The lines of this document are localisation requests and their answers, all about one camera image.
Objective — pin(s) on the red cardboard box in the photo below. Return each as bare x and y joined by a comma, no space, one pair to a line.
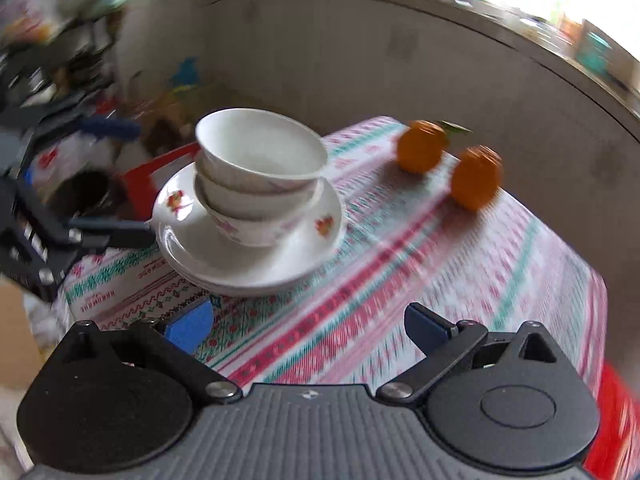
137,185

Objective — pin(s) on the red gift box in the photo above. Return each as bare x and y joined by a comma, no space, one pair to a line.
615,425

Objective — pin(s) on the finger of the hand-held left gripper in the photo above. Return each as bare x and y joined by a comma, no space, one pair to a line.
115,129
120,236

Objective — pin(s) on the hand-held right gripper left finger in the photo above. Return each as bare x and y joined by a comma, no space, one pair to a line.
190,327

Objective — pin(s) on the bumpy orange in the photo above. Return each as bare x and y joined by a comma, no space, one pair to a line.
475,180

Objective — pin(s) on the teal water bottle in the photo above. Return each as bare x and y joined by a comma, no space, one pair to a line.
595,55

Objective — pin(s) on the white bowl pink print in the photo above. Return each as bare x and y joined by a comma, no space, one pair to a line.
240,205
260,150
250,232

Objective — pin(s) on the flat cardboard sheet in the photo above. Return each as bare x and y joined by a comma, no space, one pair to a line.
15,335

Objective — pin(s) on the patterned tablecloth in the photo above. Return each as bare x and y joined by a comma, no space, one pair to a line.
425,270

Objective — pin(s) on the wooden cutting board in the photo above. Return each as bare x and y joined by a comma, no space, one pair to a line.
622,60

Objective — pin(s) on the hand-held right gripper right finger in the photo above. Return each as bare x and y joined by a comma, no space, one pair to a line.
425,327

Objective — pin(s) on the black trash bin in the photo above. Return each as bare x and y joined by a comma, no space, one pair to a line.
85,195

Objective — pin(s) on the orange with leaf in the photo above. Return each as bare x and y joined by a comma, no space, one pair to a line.
420,147

